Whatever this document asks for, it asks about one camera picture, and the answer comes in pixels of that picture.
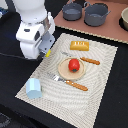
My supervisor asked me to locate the knife with wooden handle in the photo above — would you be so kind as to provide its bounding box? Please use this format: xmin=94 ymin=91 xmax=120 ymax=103
xmin=61 ymin=51 xmax=100 ymax=65

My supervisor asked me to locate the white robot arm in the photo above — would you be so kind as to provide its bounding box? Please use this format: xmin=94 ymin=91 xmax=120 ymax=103
xmin=12 ymin=0 xmax=55 ymax=59

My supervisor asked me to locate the beige bowl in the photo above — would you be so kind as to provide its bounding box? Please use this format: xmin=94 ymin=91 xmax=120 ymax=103
xmin=121 ymin=7 xmax=128 ymax=30

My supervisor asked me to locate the small grey pot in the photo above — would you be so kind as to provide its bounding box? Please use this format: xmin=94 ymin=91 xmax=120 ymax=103
xmin=62 ymin=2 xmax=82 ymax=21

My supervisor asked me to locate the red tomato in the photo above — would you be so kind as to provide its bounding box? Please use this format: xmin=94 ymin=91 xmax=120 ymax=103
xmin=68 ymin=59 xmax=80 ymax=73

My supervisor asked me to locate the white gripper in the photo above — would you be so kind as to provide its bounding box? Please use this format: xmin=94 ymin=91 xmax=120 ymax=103
xmin=16 ymin=13 xmax=55 ymax=59

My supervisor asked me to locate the orange bread loaf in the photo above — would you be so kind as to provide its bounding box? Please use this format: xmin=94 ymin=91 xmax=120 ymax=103
xmin=70 ymin=41 xmax=89 ymax=51

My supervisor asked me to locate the round beige plate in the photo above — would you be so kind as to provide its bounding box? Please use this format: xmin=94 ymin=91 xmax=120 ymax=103
xmin=58 ymin=57 xmax=86 ymax=80

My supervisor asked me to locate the woven beige placemat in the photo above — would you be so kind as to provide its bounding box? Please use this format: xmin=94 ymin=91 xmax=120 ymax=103
xmin=16 ymin=33 xmax=117 ymax=128

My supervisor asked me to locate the fork with wooden handle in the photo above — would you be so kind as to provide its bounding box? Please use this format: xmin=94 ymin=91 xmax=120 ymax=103
xmin=47 ymin=73 xmax=88 ymax=91

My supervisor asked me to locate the large grey pot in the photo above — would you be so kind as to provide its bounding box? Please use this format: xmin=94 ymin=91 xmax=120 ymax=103
xmin=84 ymin=2 xmax=110 ymax=27

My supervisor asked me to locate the yellow butter box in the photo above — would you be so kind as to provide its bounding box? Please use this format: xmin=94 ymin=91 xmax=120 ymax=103
xmin=45 ymin=49 xmax=51 ymax=57

